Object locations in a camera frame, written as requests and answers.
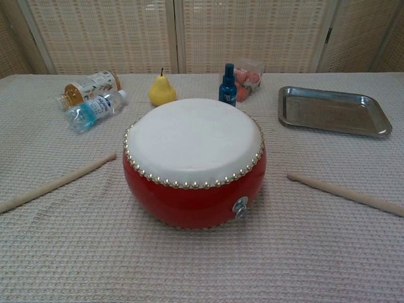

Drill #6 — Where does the wooden drumstick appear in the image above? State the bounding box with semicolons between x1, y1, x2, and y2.
286;172;404;218
0;152;117;214

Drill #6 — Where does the red drum with white skin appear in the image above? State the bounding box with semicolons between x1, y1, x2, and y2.
122;98;268;230

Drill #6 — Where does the blue spray bottle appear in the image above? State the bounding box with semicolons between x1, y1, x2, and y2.
218;63;238;107

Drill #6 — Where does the yellow pear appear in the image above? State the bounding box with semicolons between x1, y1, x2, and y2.
148;67;177;107

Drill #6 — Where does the clear box of red fruit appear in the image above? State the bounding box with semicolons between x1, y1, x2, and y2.
233;58;265;103

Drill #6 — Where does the clear water bottle blue label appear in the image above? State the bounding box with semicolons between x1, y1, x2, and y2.
64;90;128;133

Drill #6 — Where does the white waffle tablecloth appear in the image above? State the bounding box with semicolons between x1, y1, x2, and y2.
0;72;404;303

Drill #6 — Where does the amber tea bottle floral label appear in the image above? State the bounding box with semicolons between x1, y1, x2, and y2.
56;70;122;110

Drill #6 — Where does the rectangular metal tray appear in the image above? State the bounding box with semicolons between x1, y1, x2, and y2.
277;86;393;138

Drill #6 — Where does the woven folding screen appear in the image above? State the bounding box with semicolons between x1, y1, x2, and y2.
0;0;404;80

